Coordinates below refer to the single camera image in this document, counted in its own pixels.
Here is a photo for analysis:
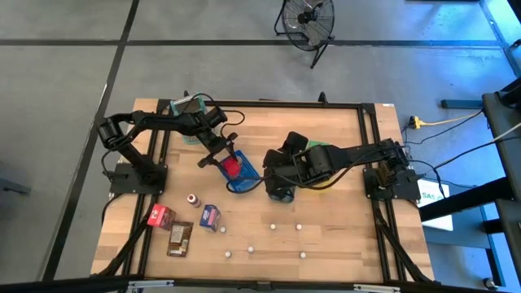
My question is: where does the black desk leg beam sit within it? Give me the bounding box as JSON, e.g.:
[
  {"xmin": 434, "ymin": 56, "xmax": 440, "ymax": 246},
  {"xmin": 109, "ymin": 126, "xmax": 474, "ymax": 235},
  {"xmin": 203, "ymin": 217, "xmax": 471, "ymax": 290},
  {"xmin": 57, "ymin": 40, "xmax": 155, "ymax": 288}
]
[{"xmin": 418, "ymin": 177, "xmax": 512, "ymax": 223}]

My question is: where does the grey floor object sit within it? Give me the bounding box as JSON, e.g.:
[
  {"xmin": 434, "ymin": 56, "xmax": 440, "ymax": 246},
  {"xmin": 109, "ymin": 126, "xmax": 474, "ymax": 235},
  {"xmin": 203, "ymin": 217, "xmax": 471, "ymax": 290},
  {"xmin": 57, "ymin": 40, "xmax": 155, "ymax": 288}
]
[{"xmin": 0, "ymin": 162, "xmax": 33, "ymax": 195}]

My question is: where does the black floor fan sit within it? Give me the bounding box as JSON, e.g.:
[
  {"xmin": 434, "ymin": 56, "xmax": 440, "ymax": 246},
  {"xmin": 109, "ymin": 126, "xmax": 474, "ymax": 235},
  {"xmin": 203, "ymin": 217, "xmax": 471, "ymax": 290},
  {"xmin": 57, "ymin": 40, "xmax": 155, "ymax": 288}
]
[{"xmin": 273, "ymin": 0, "xmax": 337, "ymax": 70}]

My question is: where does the teal-rimmed metal box grater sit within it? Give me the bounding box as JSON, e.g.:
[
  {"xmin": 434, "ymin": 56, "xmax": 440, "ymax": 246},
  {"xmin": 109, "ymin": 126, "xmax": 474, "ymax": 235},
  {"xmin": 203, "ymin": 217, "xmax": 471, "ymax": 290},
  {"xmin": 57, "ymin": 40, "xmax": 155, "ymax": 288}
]
[{"xmin": 169, "ymin": 92, "xmax": 217, "ymax": 146}]

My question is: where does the red Froot Loops cereal box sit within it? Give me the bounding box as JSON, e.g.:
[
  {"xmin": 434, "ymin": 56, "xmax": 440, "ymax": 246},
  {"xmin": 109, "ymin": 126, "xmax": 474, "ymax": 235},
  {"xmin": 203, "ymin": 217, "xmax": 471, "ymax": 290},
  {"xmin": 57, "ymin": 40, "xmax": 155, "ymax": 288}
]
[{"xmin": 146, "ymin": 203, "xmax": 177, "ymax": 231}]

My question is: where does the brown foil packet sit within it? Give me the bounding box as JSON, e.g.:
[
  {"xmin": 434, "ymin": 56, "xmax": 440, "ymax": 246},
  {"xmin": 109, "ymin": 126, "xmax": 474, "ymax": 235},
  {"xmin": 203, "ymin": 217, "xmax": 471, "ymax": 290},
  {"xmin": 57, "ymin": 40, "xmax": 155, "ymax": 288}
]
[{"xmin": 165, "ymin": 221, "xmax": 195, "ymax": 258}]

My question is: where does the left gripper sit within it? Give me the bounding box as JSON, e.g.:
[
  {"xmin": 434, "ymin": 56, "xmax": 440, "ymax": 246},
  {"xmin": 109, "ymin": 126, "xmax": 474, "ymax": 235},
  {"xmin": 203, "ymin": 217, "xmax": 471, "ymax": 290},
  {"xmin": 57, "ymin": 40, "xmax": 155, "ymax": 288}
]
[{"xmin": 197, "ymin": 132, "xmax": 239, "ymax": 168}]

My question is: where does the blue slotted plastic basket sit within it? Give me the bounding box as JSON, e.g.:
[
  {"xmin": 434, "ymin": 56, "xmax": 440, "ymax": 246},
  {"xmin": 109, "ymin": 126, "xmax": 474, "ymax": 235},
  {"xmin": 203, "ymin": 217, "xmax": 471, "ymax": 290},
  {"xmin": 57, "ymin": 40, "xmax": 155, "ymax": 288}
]
[{"xmin": 218, "ymin": 149, "xmax": 261, "ymax": 195}]

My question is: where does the white printed sign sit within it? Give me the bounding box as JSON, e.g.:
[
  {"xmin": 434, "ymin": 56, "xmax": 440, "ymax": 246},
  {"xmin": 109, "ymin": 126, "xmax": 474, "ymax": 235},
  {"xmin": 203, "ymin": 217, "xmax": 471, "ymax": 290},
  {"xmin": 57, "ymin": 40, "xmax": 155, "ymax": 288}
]
[{"xmin": 417, "ymin": 178, "xmax": 453, "ymax": 232}]

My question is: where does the blue-grey desk foot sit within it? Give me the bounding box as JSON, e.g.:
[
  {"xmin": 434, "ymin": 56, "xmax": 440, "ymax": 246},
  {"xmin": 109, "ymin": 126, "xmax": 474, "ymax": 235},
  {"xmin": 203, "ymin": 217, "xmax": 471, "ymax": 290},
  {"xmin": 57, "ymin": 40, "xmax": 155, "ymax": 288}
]
[{"xmin": 440, "ymin": 98, "xmax": 485, "ymax": 110}]

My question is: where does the yellow plastic bin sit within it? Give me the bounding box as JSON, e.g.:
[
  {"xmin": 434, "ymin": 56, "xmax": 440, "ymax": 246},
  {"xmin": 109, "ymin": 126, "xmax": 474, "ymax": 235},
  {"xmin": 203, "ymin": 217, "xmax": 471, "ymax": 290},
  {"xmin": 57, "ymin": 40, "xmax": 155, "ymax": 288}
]
[{"xmin": 299, "ymin": 178, "xmax": 339, "ymax": 192}]

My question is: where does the black rig crossbar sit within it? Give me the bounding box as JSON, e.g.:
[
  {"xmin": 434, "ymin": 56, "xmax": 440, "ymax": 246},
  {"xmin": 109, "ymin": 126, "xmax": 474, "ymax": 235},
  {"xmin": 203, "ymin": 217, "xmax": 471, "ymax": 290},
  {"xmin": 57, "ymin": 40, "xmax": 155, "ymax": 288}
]
[{"xmin": 0, "ymin": 275, "xmax": 521, "ymax": 293}]

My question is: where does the black floor cable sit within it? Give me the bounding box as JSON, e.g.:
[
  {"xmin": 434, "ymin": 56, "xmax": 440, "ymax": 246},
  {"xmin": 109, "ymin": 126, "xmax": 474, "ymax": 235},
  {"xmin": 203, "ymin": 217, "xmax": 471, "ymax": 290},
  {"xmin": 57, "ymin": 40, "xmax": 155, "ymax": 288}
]
[{"xmin": 401, "ymin": 121, "xmax": 521, "ymax": 196}]

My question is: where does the paprika tin with red lid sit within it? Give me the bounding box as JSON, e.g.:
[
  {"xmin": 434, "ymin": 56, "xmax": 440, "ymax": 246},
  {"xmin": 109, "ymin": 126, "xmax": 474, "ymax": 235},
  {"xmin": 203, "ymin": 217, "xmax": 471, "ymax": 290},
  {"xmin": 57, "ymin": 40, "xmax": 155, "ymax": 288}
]
[{"xmin": 221, "ymin": 157, "xmax": 242, "ymax": 179}]

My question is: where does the blue Frosted Flakes cereal box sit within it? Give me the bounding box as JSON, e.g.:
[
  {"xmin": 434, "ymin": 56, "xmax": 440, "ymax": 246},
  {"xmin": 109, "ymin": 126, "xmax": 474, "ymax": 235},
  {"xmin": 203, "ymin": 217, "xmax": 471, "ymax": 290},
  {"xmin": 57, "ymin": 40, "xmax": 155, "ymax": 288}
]
[{"xmin": 199, "ymin": 203, "xmax": 222, "ymax": 233}]

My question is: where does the dark grey office desk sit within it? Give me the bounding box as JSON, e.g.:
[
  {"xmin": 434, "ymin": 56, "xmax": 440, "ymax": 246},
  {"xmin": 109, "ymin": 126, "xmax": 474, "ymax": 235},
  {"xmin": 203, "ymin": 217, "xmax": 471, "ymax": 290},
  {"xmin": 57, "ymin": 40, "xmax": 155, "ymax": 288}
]
[{"xmin": 482, "ymin": 77, "xmax": 521, "ymax": 286}]

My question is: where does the silver aluminium bracket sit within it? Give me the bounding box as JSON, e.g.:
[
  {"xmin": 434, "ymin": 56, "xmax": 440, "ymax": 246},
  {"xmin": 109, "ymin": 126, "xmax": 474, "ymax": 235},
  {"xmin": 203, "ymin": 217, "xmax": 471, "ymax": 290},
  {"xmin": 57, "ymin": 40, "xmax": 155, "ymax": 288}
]
[
  {"xmin": 126, "ymin": 279, "xmax": 175, "ymax": 291},
  {"xmin": 352, "ymin": 283, "xmax": 402, "ymax": 293}
]

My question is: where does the yellow power cable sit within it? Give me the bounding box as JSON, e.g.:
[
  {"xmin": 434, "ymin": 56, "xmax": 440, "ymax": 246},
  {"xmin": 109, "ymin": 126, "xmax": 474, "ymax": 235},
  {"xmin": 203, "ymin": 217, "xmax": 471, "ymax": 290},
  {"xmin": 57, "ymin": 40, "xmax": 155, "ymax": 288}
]
[{"xmin": 421, "ymin": 109, "xmax": 485, "ymax": 127}]

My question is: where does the black aluminium table frame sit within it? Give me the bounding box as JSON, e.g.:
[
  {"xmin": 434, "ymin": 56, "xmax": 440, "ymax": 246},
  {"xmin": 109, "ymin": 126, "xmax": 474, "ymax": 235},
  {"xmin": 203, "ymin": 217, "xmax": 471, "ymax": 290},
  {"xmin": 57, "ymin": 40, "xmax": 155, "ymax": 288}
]
[{"xmin": 91, "ymin": 97, "xmax": 435, "ymax": 286}]

